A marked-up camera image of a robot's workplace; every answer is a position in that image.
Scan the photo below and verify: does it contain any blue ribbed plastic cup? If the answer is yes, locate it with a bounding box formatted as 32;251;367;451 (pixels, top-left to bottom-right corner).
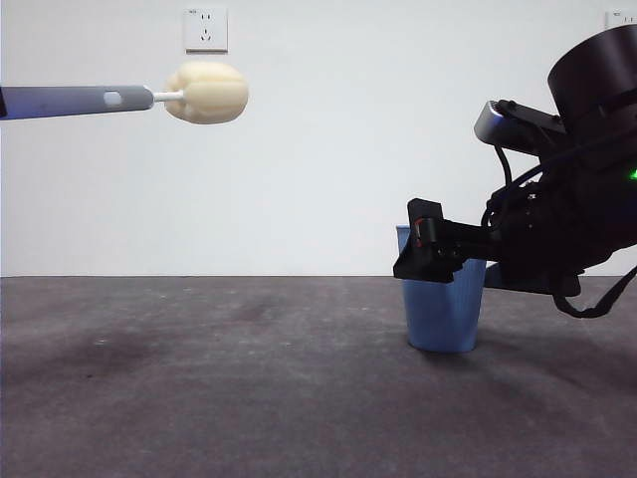
395;224;488;355

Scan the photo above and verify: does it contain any grey-handled sponge cup brush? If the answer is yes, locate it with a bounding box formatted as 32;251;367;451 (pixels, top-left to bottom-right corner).
0;62;250;125

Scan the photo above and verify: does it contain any black cable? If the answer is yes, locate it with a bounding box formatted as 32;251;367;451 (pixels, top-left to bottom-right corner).
550;266;637;319
481;141;516;225

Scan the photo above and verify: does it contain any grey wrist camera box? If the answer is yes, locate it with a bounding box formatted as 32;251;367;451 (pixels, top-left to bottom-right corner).
473;99;568;150

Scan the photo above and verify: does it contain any white wall socket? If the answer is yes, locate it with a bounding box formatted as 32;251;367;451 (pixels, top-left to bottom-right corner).
604;9;637;34
184;7;230;55

